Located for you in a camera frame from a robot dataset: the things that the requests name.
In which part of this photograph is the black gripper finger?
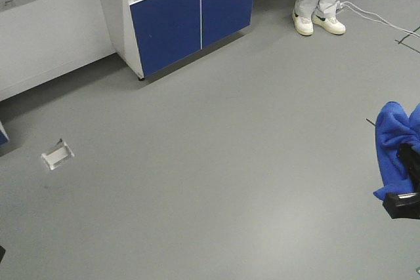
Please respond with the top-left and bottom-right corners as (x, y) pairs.
(383, 193), (419, 219)
(397, 143), (419, 191)

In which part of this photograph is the blue microfiber cloth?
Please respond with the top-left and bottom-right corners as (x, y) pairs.
(373, 102), (419, 201)

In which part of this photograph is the right white sneaker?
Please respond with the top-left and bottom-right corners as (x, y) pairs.
(312, 14), (346, 35)

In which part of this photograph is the white sneaker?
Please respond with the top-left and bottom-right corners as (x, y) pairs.
(292, 11), (314, 36)
(312, 14), (346, 35)

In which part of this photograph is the left white sneaker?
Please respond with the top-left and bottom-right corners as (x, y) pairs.
(292, 11), (314, 36)

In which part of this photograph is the blue lab base cabinet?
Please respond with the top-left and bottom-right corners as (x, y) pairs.
(100, 0), (253, 79)

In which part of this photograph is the metal floor socket box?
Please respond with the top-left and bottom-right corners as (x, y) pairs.
(40, 138), (75, 170)

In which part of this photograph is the white floor cable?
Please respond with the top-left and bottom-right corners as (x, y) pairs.
(337, 0), (420, 39)

